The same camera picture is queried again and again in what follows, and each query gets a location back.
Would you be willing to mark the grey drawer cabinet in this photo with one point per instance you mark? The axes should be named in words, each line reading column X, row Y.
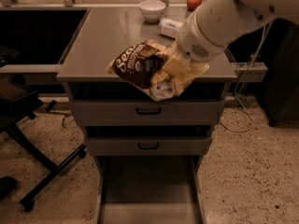
column 105, row 33

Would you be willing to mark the grey bottom drawer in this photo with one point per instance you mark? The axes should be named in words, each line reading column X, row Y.
column 149, row 190

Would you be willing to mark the clear plastic bottle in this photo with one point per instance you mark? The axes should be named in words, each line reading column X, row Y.
column 169, row 27

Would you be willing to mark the grey top drawer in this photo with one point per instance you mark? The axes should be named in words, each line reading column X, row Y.
column 121, row 104

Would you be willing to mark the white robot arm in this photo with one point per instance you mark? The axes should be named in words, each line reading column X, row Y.
column 212, row 27

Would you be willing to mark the grey middle drawer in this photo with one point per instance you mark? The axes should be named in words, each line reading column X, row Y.
column 147, row 140

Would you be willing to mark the white ceramic bowl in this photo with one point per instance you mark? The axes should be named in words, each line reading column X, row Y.
column 152, row 10

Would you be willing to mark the brown chip bag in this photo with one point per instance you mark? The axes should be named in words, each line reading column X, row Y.
column 138, row 63

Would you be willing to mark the dark cabinet at right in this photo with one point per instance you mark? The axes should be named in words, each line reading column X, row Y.
column 280, row 87

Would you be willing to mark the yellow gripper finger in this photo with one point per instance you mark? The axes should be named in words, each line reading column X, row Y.
column 176, row 65

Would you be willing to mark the grey drawer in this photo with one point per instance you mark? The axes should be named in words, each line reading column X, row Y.
column 147, row 140
column 121, row 104
column 149, row 190

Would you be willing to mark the red apple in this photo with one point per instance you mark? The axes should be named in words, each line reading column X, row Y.
column 193, row 4

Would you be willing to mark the black office chair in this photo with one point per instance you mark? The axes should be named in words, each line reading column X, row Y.
column 17, row 102

